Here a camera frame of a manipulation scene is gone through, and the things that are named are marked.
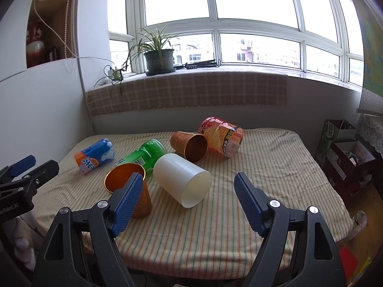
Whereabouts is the white cable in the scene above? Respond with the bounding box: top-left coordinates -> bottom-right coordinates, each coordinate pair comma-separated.
32,0 -> 114,66

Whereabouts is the dark cardboard box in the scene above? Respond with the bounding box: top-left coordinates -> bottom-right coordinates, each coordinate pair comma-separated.
322,141 -> 378,200

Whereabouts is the white plastic cup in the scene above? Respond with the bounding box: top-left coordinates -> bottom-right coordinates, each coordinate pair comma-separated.
152,154 -> 212,209

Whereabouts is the striped table cloth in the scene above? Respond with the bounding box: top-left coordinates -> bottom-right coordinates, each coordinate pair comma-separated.
32,128 -> 353,279

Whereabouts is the blue orange drink cup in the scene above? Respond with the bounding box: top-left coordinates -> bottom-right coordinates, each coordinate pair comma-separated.
73,138 -> 116,174

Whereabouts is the black power strip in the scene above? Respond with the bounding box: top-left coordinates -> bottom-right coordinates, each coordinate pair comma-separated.
174,59 -> 219,70

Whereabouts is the red white vase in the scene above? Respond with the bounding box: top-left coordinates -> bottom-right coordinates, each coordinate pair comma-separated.
26,20 -> 45,68

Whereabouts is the brown cup with white band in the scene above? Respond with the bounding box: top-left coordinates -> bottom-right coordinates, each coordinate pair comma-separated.
170,132 -> 208,163

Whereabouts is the wooden shelf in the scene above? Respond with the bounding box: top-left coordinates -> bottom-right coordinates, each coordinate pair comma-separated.
27,0 -> 77,64

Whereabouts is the green paper bag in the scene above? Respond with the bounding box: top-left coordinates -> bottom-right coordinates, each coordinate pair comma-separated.
314,119 -> 356,167

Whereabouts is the red noodle cup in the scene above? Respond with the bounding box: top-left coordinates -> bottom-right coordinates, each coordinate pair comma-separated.
198,117 -> 244,157

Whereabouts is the white lace cloth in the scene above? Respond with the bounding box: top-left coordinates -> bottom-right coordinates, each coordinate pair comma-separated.
356,114 -> 383,155

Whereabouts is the potted spider plant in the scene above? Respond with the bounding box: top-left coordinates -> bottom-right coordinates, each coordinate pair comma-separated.
93,26 -> 180,89

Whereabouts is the gloved left hand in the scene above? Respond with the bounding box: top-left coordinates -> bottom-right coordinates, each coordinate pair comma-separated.
3,217 -> 41,271

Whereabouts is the brown Rongzhuang paper cup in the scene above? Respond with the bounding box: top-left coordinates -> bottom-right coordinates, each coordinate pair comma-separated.
104,163 -> 153,219

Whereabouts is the plaid windowsill blanket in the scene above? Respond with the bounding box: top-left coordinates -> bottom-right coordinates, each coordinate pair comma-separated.
86,70 -> 287,116

